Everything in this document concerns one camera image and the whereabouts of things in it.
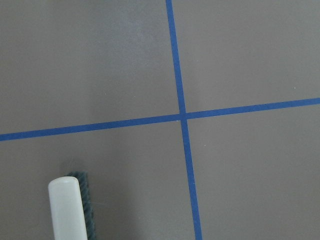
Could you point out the beige hand brush black bristles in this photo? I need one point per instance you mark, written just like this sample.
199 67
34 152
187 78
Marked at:
71 208

